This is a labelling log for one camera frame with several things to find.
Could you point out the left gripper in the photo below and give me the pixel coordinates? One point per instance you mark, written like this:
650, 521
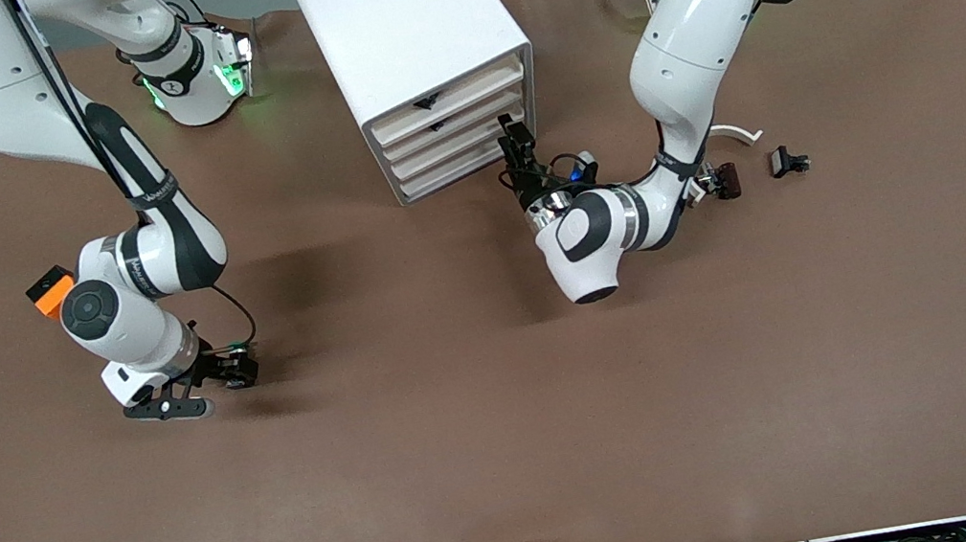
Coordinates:
532, 187

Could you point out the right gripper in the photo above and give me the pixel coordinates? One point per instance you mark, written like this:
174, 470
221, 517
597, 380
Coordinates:
217, 362

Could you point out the green push button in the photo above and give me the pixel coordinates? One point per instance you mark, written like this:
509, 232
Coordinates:
243, 375

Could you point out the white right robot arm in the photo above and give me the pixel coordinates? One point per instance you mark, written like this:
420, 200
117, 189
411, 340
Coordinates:
111, 310

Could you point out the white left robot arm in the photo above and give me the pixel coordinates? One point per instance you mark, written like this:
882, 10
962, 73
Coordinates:
689, 44

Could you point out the white drawer cabinet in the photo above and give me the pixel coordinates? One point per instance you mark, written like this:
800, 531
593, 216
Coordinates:
395, 23

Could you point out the orange and black block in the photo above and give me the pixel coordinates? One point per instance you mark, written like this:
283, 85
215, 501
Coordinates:
48, 293

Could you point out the small brown part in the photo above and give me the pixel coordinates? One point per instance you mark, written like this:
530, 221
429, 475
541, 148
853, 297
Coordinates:
728, 180

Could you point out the brown table mat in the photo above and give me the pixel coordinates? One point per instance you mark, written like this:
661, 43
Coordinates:
504, 403

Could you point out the small black clip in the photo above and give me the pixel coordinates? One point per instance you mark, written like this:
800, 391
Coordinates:
782, 162

